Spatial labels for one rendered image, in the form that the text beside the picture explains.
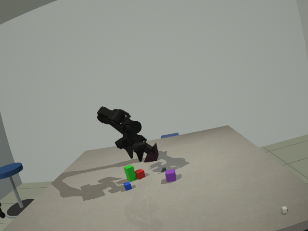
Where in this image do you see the purple cube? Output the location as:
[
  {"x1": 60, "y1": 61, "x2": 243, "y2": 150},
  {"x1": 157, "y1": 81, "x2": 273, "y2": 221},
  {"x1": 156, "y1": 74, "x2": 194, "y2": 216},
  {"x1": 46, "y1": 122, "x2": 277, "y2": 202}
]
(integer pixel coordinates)
[{"x1": 165, "y1": 169, "x2": 176, "y2": 182}]

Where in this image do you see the red block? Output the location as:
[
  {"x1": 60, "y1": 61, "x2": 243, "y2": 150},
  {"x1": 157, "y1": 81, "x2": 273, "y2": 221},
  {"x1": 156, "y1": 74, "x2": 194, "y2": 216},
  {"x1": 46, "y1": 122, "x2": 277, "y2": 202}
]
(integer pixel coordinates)
[{"x1": 135, "y1": 169, "x2": 146, "y2": 180}]

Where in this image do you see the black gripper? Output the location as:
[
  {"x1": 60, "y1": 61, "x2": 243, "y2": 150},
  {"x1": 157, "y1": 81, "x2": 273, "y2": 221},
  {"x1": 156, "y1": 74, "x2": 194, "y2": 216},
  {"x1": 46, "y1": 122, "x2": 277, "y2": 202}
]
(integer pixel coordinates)
[{"x1": 123, "y1": 132, "x2": 147, "y2": 162}]

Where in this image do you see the green block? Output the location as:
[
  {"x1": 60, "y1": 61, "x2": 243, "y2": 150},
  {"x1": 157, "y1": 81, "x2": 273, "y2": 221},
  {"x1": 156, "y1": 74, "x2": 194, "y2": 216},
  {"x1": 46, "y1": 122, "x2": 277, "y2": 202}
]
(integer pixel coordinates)
[
  {"x1": 126, "y1": 173, "x2": 137, "y2": 182},
  {"x1": 124, "y1": 165, "x2": 135, "y2": 175}
]

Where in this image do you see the small white cube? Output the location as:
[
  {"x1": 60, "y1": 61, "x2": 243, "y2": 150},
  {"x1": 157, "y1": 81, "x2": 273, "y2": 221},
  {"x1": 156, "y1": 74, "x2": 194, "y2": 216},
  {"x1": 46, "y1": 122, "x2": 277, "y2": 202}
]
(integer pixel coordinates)
[{"x1": 281, "y1": 206, "x2": 287, "y2": 213}]

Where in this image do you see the blue cube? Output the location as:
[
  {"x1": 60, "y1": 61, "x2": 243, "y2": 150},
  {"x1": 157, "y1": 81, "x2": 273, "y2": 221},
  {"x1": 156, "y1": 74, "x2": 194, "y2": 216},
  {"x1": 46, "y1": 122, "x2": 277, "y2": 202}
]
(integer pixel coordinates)
[{"x1": 124, "y1": 182, "x2": 132, "y2": 191}]

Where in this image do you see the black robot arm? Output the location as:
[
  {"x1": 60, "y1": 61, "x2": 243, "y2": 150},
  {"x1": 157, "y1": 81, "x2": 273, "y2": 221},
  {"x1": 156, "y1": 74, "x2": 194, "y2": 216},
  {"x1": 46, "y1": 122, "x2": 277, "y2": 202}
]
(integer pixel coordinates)
[{"x1": 97, "y1": 107, "x2": 154, "y2": 156}]

